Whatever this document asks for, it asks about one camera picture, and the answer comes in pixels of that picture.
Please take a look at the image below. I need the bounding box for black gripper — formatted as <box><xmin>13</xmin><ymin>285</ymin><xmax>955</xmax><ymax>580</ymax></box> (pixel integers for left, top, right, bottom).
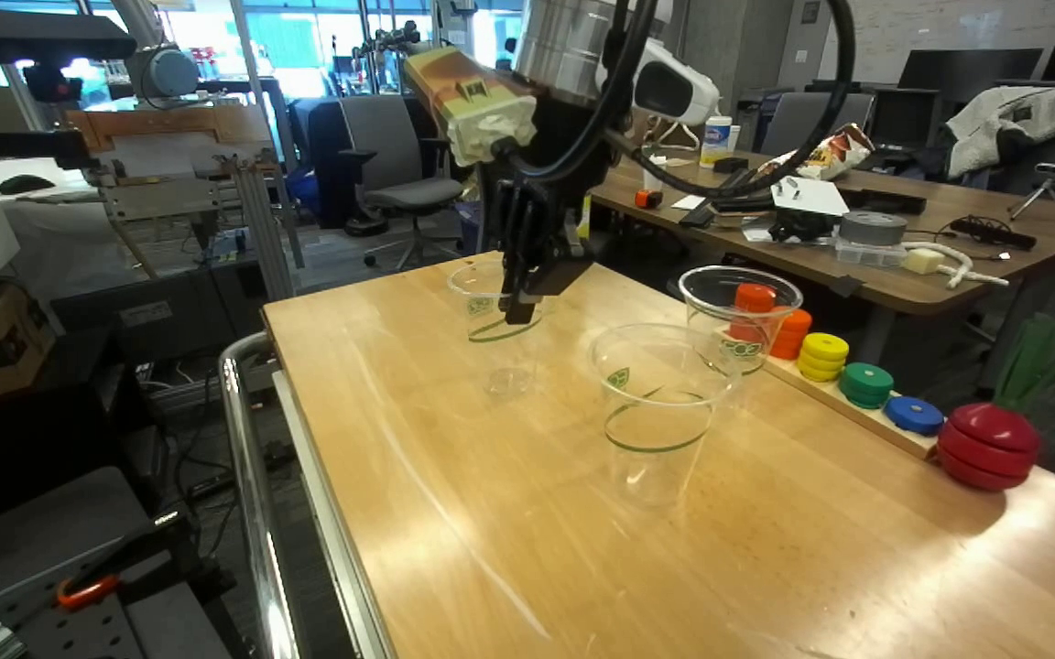
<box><xmin>484</xmin><ymin>104</ymin><xmax>617</xmax><ymax>327</ymax></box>

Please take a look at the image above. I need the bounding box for clear plastic cup green logo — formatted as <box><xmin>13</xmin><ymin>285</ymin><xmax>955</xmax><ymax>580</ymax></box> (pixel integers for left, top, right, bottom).
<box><xmin>445</xmin><ymin>252</ymin><xmax>556</xmax><ymax>370</ymax></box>
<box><xmin>578</xmin><ymin>320</ymin><xmax>739</xmax><ymax>512</ymax></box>
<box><xmin>673</xmin><ymin>259</ymin><xmax>809</xmax><ymax>382</ymax></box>

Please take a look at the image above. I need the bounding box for grey office chair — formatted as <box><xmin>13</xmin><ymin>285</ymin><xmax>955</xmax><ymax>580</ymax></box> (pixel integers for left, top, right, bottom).
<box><xmin>334</xmin><ymin>91</ymin><xmax>468</xmax><ymax>271</ymax></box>

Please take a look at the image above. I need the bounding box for white jar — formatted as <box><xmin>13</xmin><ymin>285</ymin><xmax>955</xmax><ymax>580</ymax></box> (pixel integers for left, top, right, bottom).
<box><xmin>696</xmin><ymin>110</ymin><xmax>746</xmax><ymax>177</ymax></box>

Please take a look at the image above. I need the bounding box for wooden office desk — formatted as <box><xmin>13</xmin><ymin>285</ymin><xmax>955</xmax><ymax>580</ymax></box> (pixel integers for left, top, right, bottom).
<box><xmin>588</xmin><ymin>155</ymin><xmax>1055</xmax><ymax>323</ymax></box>

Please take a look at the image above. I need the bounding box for white printed paper sheet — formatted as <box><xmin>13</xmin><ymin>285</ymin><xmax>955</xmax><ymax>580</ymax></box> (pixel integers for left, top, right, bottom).
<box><xmin>767</xmin><ymin>171</ymin><xmax>854</xmax><ymax>225</ymax></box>

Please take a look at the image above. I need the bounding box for orange chip bag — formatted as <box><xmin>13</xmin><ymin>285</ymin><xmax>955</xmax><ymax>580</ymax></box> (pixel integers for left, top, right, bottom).
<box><xmin>779</xmin><ymin>121</ymin><xmax>878</xmax><ymax>182</ymax></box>

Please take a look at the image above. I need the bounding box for flat black device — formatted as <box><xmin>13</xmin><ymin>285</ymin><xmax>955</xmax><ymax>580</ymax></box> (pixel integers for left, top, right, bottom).
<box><xmin>840</xmin><ymin>182</ymin><xmax>928</xmax><ymax>220</ymax></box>

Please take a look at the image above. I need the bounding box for grey round lamp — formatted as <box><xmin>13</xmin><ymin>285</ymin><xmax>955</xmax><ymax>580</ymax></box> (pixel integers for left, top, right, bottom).
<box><xmin>123</xmin><ymin>39</ymin><xmax>204</xmax><ymax>104</ymax></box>

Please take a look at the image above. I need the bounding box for black remote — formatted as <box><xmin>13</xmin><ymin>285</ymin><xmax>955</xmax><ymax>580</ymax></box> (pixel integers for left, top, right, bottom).
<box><xmin>946</xmin><ymin>214</ymin><xmax>1040</xmax><ymax>255</ymax></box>

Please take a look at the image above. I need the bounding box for white jacket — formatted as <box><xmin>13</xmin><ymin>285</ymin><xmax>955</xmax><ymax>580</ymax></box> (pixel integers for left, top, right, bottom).
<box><xmin>943</xmin><ymin>80</ymin><xmax>1055</xmax><ymax>182</ymax></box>

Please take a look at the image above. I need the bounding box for black breadboard plate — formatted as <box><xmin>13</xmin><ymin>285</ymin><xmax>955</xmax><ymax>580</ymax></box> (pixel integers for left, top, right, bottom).
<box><xmin>13</xmin><ymin>580</ymin><xmax>237</xmax><ymax>659</ymax></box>

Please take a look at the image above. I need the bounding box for black flat panel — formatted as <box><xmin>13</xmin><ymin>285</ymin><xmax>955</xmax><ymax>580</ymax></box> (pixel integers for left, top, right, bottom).
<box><xmin>0</xmin><ymin>4</ymin><xmax>144</xmax><ymax>67</ymax></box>

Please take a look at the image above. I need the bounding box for orange clamp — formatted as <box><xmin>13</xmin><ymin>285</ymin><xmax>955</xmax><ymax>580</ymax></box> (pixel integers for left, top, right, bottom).
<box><xmin>52</xmin><ymin>570</ymin><xmax>126</xmax><ymax>614</ymax></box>

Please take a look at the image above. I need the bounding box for beige wrist camera box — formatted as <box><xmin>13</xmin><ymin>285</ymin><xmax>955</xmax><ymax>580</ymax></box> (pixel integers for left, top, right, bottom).
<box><xmin>398</xmin><ymin>46</ymin><xmax>544</xmax><ymax>171</ymax></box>

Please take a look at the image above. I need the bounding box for small red-orange toy ring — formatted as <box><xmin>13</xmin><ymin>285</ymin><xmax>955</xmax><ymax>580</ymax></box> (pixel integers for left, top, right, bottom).
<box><xmin>728</xmin><ymin>283</ymin><xmax>783</xmax><ymax>349</ymax></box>

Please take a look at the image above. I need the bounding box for orange toy ring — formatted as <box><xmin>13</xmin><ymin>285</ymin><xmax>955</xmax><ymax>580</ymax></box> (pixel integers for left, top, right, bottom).
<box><xmin>767</xmin><ymin>303</ymin><xmax>819</xmax><ymax>365</ymax></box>

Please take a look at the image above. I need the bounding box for yellow toy ring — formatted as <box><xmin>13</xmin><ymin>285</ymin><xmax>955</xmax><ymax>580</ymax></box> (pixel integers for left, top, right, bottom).
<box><xmin>795</xmin><ymin>330</ymin><xmax>854</xmax><ymax>390</ymax></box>

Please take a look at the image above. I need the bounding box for wooden ring toy base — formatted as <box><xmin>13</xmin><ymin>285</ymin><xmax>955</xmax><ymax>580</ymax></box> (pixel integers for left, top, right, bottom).
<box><xmin>760</xmin><ymin>352</ymin><xmax>946</xmax><ymax>460</ymax></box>

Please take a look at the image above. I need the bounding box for green toy ring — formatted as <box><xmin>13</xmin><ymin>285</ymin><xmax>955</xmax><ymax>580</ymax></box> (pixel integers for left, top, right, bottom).
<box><xmin>837</xmin><ymin>358</ymin><xmax>898</xmax><ymax>413</ymax></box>

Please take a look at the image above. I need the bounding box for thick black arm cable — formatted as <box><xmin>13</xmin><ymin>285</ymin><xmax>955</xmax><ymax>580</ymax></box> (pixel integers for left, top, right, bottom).
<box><xmin>577</xmin><ymin>0</ymin><xmax>861</xmax><ymax>220</ymax></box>

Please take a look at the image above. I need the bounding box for metal cart handle bar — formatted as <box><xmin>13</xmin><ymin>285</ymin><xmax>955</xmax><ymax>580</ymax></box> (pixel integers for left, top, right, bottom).
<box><xmin>218</xmin><ymin>327</ymin><xmax>313</xmax><ymax>659</ymax></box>

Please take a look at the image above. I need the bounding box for white power adapter cable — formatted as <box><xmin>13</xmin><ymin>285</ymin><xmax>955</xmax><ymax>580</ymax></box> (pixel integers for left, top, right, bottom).
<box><xmin>898</xmin><ymin>237</ymin><xmax>1015</xmax><ymax>293</ymax></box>

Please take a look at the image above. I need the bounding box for blue toy ring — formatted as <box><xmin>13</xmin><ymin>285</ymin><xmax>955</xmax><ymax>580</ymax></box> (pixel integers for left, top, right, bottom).
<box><xmin>884</xmin><ymin>391</ymin><xmax>950</xmax><ymax>440</ymax></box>

